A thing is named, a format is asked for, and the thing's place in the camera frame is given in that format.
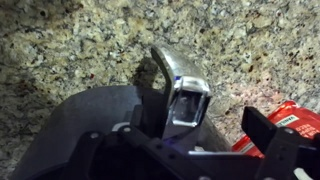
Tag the red black protein powder bag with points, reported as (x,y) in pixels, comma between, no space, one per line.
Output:
(300,120)

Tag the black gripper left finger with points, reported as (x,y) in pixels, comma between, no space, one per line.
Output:
(110,156)

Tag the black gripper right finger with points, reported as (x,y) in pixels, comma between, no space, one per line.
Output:
(290,156)

